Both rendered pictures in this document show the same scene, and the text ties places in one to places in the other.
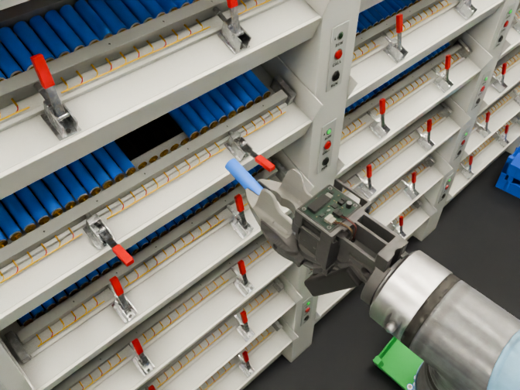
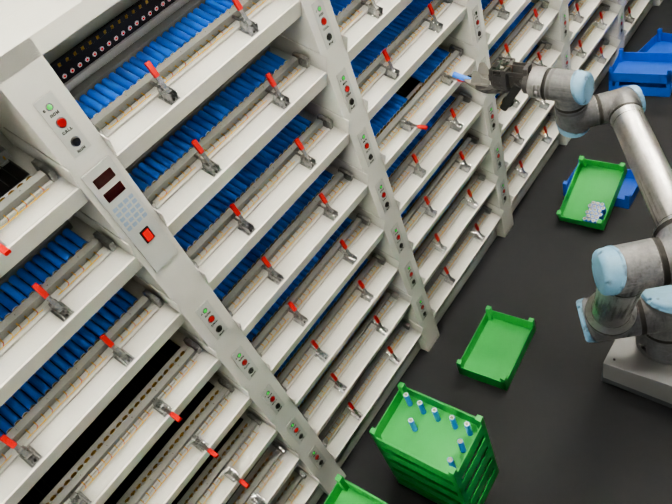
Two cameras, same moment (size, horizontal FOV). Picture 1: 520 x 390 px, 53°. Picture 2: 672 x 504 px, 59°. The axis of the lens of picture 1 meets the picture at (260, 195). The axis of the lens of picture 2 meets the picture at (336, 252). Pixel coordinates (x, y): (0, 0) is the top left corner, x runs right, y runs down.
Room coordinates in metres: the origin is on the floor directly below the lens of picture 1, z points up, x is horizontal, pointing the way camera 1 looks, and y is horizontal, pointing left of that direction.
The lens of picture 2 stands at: (-1.18, 0.38, 2.08)
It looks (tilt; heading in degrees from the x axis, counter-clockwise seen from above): 43 degrees down; 8
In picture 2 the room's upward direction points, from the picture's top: 25 degrees counter-clockwise
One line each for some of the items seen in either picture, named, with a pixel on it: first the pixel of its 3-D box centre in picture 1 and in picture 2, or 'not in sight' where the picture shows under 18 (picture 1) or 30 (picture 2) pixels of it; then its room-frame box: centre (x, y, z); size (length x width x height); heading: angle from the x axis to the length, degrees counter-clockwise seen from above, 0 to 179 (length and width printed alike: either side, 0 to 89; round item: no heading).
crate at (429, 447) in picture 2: not in sight; (427, 430); (-0.26, 0.49, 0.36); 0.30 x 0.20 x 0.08; 46
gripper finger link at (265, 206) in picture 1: (268, 205); (476, 78); (0.43, -0.01, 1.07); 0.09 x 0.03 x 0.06; 49
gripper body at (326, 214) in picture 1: (347, 244); (511, 77); (0.37, -0.10, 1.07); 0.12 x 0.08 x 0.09; 45
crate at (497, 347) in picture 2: not in sight; (496, 346); (0.17, 0.15, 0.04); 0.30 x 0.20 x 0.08; 137
